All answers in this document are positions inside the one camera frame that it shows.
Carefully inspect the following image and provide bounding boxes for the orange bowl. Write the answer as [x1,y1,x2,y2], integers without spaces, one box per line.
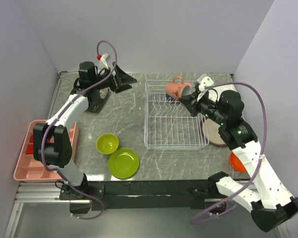
[229,152,247,173]

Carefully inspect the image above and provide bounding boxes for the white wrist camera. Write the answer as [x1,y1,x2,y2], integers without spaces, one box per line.
[97,53,110,69]
[194,73,214,101]

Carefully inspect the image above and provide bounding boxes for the green plate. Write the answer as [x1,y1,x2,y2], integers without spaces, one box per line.
[108,148,140,179]

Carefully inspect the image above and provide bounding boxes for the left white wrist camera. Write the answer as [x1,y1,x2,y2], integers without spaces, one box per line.
[97,53,110,69]

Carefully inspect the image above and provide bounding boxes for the white cloth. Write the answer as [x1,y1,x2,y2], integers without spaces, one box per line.
[214,84,237,94]

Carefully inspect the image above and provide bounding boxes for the green bowl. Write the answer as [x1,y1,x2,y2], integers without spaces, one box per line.
[96,133,119,155]

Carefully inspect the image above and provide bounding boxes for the white wire dish rack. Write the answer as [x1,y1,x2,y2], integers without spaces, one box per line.
[144,80,209,151]

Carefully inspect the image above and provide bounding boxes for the black base bar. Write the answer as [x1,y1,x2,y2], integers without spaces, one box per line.
[59,179,236,211]

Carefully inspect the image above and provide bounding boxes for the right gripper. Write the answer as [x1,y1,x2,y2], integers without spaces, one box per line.
[178,88,225,124]

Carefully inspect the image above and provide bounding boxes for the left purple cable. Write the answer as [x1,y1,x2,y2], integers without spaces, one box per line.
[41,40,119,221]

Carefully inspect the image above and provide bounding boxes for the pink compartment tray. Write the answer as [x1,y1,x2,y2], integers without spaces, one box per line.
[13,120,83,185]

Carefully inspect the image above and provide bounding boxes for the dark blue ceramic mug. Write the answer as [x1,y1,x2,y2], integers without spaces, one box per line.
[165,93,176,103]

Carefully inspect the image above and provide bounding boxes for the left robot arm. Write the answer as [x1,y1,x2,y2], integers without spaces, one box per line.
[33,61,137,199]

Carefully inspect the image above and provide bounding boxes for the purple cable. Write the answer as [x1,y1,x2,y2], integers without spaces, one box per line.
[41,40,119,221]
[189,82,267,225]

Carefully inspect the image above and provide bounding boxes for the brown rimmed round plate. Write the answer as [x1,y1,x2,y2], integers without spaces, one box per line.
[201,119,227,147]

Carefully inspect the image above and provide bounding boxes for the black floral square plate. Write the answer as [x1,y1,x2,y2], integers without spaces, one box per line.
[86,88,110,114]

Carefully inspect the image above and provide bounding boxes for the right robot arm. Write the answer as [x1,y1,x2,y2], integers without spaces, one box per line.
[179,90,298,232]

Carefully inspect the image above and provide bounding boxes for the pink ceramic mug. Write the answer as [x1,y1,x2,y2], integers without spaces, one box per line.
[165,75,192,100]

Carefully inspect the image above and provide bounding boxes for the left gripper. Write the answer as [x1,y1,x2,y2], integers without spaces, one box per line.
[91,62,137,94]

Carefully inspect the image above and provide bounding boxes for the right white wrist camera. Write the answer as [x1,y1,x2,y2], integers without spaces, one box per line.
[194,73,214,101]

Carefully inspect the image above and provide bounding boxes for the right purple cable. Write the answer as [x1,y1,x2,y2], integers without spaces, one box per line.
[189,82,267,225]

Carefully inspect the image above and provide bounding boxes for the aluminium frame rail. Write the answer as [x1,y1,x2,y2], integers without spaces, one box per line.
[4,182,83,238]

